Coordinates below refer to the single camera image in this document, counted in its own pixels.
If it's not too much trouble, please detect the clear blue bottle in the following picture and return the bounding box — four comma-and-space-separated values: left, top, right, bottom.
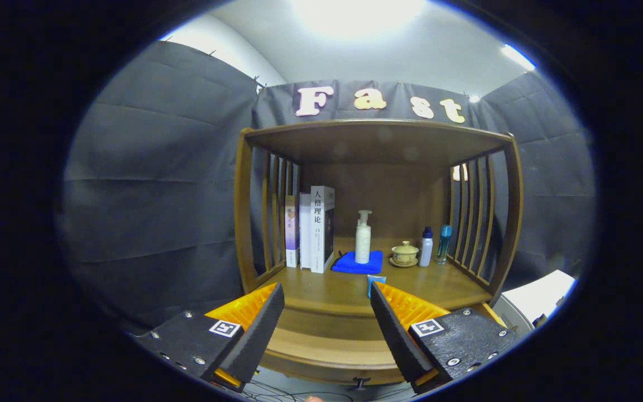
436, 224, 452, 265

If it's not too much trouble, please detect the thick white book with portrait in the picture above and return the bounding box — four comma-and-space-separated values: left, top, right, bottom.
310, 186, 335, 274

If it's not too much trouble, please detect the purple book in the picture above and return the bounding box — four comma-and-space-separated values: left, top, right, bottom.
285, 195, 301, 269

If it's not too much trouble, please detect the wooden countertop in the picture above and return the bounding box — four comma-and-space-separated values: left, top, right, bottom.
252, 237, 492, 319

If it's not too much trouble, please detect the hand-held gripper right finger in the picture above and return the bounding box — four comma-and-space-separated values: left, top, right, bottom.
370, 281, 520, 394

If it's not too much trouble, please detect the white appliance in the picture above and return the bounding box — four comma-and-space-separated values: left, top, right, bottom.
492, 270, 577, 336

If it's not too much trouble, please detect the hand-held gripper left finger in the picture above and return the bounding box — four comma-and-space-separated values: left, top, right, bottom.
132, 282, 286, 391

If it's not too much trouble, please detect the wooden cabinet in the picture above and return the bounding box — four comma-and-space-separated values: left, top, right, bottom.
234, 118, 524, 386

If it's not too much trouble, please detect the white pump bottle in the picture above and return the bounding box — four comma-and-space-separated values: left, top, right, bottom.
355, 210, 373, 265

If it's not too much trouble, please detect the beige lidded tea cup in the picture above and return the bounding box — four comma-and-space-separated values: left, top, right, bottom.
392, 241, 419, 264

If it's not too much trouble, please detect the blue folded cloth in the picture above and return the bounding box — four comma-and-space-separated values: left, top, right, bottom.
331, 250, 383, 275

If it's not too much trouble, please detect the thin white book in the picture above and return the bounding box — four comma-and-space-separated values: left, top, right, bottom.
299, 193, 313, 270

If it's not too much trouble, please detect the white bottle with blue cap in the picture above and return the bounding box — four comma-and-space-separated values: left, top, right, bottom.
419, 227, 434, 267

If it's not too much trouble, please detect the rectangular ceiling light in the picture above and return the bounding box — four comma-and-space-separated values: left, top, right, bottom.
501, 44, 537, 71

